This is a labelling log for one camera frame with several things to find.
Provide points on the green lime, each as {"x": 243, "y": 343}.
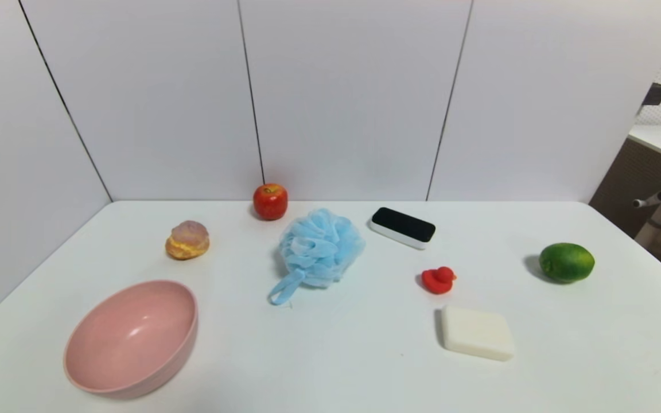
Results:
{"x": 566, "y": 262}

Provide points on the white soap bar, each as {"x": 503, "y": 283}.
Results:
{"x": 476, "y": 333}

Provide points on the cream puff pastry toy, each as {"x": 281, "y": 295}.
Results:
{"x": 187, "y": 240}

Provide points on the red rubber duck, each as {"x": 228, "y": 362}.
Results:
{"x": 437, "y": 281}

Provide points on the black clamp bracket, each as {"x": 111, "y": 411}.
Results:
{"x": 654, "y": 93}

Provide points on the blue mesh bath loofah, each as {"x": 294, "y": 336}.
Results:
{"x": 322, "y": 246}

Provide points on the pink plastic bowl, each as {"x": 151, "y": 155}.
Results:
{"x": 129, "y": 338}

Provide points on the red apple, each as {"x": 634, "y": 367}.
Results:
{"x": 270, "y": 202}

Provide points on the black and white eraser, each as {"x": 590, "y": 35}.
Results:
{"x": 403, "y": 226}

